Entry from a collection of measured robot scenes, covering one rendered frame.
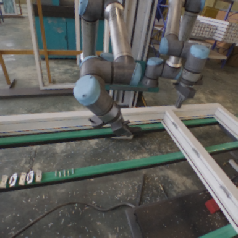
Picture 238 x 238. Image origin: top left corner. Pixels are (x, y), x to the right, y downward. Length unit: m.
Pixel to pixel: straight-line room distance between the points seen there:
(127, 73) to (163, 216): 0.72
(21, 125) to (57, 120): 0.17
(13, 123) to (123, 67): 0.57
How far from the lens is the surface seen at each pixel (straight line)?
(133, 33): 1.72
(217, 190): 0.76
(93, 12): 1.07
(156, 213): 0.94
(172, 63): 1.60
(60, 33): 4.27
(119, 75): 0.60
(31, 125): 0.85
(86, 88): 0.50
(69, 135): 0.80
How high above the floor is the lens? 1.43
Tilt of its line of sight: 38 degrees down
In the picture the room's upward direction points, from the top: 9 degrees clockwise
